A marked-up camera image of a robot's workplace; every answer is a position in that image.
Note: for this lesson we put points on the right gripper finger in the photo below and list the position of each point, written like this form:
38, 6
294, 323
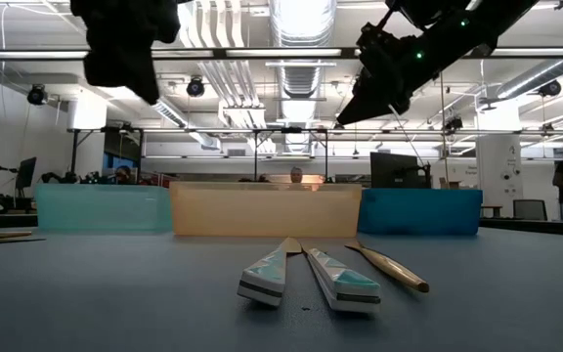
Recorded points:
369, 110

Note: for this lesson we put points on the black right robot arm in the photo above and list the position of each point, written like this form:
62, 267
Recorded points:
487, 24

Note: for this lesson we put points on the large black monitor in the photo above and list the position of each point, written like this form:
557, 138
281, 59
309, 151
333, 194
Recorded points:
394, 171

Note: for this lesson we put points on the black ceiling spotlight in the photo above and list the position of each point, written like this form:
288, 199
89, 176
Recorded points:
550, 89
195, 88
37, 95
452, 123

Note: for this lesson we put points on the thin metal pole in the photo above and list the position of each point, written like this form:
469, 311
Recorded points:
445, 146

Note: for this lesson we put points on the black rig crossbar with lights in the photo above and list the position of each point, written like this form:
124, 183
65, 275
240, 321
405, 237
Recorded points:
219, 54

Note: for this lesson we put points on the cardboard box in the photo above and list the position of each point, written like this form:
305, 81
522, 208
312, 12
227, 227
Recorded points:
452, 184

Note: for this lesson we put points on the blue plastic bin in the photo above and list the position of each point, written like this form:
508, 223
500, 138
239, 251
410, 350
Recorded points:
423, 210

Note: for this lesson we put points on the white ceiling pipe rack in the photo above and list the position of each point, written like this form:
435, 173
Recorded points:
232, 73

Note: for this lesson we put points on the orange translucent plastic bin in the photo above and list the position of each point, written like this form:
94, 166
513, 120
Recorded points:
267, 210

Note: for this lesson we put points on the small black monitor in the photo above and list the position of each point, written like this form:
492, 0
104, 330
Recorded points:
26, 172

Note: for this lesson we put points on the white pillar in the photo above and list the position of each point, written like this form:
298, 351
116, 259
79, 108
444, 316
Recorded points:
499, 195

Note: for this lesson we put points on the small bench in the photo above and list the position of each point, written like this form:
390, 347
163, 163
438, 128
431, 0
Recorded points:
491, 207

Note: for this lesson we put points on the teal translucent plastic bin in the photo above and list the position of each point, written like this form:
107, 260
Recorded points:
105, 207

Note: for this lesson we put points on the grey office chair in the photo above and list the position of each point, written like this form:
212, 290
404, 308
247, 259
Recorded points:
531, 210

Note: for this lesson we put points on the blue-grey table mat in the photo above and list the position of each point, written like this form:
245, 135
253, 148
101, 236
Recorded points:
164, 322

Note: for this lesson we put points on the silver ventilation duct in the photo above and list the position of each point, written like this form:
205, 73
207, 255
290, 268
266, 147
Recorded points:
301, 78
531, 80

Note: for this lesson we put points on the black background table frame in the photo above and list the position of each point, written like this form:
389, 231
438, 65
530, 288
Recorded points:
255, 161

